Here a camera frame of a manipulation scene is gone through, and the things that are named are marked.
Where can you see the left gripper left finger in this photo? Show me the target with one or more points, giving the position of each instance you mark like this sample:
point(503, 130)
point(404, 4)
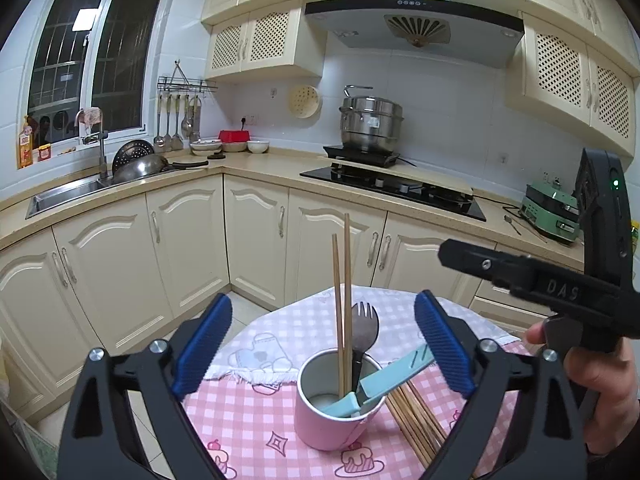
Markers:
point(100, 439)

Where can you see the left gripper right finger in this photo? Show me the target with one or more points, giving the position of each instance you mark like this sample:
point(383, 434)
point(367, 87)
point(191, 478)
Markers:
point(544, 438)

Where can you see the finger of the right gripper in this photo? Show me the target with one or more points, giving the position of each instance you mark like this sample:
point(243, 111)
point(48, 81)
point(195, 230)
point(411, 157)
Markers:
point(490, 262)

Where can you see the wooden chopstick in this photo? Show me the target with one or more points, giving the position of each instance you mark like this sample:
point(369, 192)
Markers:
point(417, 423)
point(338, 318)
point(347, 306)

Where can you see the dark metal spork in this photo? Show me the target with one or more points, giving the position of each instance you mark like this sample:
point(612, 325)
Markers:
point(365, 327)

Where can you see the light blue sheathed knife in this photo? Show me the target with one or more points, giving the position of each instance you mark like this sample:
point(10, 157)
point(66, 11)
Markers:
point(373, 387)

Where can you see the pink utensil cup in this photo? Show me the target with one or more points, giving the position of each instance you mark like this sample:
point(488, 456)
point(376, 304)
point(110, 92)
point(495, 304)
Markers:
point(317, 389)

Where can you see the green kitchen appliance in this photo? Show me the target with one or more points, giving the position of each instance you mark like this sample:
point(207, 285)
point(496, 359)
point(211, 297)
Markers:
point(551, 211)

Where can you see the kitchen window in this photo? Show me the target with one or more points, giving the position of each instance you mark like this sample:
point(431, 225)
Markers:
point(91, 53)

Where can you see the person's right hand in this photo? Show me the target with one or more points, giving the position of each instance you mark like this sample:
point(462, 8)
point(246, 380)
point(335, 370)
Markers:
point(614, 377)

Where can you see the black gas stove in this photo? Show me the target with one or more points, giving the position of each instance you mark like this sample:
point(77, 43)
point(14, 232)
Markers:
point(376, 172)

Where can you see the pink checkered tablecloth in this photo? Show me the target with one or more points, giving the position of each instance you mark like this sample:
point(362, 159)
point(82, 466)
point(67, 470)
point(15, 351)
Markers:
point(262, 432)

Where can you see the cream lower cabinets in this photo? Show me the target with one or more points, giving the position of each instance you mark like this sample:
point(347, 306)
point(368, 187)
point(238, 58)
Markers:
point(118, 267)

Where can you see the cream cabinets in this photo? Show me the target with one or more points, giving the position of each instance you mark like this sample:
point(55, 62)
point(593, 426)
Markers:
point(118, 267)
point(570, 62)

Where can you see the cream upper cabinets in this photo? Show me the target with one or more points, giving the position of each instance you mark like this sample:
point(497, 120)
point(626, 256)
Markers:
point(570, 62)

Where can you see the stainless steel stock pot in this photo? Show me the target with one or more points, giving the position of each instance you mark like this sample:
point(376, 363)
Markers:
point(369, 123)

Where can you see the steel sink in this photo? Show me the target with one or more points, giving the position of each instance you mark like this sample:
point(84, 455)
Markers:
point(65, 193)

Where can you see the black range hood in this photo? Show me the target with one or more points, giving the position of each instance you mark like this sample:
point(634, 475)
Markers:
point(439, 27)

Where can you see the steel wok pan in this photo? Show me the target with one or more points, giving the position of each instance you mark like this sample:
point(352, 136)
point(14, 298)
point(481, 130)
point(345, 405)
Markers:
point(137, 159)

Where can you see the chrome faucet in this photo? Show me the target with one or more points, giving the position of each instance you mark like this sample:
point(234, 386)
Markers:
point(89, 123)

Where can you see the round bamboo trivet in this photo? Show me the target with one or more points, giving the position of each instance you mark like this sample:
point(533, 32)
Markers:
point(303, 101)

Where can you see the white bowl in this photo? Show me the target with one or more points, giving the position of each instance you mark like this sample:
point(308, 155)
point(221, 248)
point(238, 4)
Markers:
point(258, 146)

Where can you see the red container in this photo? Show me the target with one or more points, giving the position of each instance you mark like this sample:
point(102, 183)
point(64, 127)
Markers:
point(234, 136)

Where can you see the hanging utensil rack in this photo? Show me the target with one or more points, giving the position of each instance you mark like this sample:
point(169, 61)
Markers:
point(178, 109)

